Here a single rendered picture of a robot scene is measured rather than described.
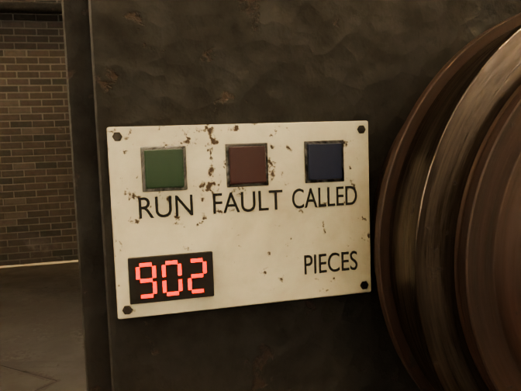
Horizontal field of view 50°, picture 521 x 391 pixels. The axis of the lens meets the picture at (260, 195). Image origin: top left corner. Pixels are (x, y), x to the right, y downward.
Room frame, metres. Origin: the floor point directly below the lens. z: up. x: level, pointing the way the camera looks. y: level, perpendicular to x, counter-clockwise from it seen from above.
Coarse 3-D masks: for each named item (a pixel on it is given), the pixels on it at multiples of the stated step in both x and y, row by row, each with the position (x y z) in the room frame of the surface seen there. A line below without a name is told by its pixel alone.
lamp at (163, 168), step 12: (144, 156) 0.52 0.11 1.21; (156, 156) 0.52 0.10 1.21; (168, 156) 0.52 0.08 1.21; (180, 156) 0.52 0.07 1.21; (156, 168) 0.52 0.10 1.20; (168, 168) 0.52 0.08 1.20; (180, 168) 0.52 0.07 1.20; (156, 180) 0.52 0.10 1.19; (168, 180) 0.52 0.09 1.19; (180, 180) 0.52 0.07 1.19
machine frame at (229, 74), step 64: (64, 0) 0.60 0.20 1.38; (128, 0) 0.54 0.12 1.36; (192, 0) 0.55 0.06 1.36; (256, 0) 0.57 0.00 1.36; (320, 0) 0.59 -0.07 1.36; (384, 0) 0.60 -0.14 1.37; (448, 0) 0.62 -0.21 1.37; (512, 0) 0.64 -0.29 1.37; (128, 64) 0.54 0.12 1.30; (192, 64) 0.55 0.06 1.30; (256, 64) 0.57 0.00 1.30; (320, 64) 0.59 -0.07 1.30; (384, 64) 0.60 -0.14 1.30; (384, 128) 0.60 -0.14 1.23; (128, 320) 0.53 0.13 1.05; (192, 320) 0.55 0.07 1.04; (256, 320) 0.57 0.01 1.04; (320, 320) 0.58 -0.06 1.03; (384, 320) 0.60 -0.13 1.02; (128, 384) 0.53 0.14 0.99; (192, 384) 0.55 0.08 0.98; (256, 384) 0.57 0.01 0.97; (320, 384) 0.58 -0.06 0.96; (384, 384) 0.60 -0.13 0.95
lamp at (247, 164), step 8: (232, 152) 0.54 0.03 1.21; (240, 152) 0.54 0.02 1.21; (248, 152) 0.54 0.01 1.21; (256, 152) 0.54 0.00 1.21; (264, 152) 0.54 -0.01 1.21; (232, 160) 0.54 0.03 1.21; (240, 160) 0.54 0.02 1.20; (248, 160) 0.54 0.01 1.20; (256, 160) 0.54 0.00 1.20; (264, 160) 0.54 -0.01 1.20; (232, 168) 0.54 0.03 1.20; (240, 168) 0.54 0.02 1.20; (248, 168) 0.54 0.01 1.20; (256, 168) 0.54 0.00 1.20; (264, 168) 0.54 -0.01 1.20; (232, 176) 0.54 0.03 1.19; (240, 176) 0.54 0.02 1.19; (248, 176) 0.54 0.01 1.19; (256, 176) 0.54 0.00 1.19; (264, 176) 0.54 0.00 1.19; (232, 184) 0.54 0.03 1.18
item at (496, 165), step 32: (512, 96) 0.46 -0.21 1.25; (512, 128) 0.45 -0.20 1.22; (480, 160) 0.45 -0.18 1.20; (512, 160) 0.45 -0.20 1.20; (480, 192) 0.44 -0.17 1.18; (512, 192) 0.44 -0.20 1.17; (480, 224) 0.44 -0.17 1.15; (512, 224) 0.43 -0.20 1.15; (480, 256) 0.44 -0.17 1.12; (512, 256) 0.43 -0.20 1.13; (480, 288) 0.44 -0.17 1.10; (512, 288) 0.43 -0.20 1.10; (480, 320) 0.44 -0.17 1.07; (512, 320) 0.43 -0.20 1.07; (480, 352) 0.44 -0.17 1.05; (512, 352) 0.44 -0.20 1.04; (512, 384) 0.45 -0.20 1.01
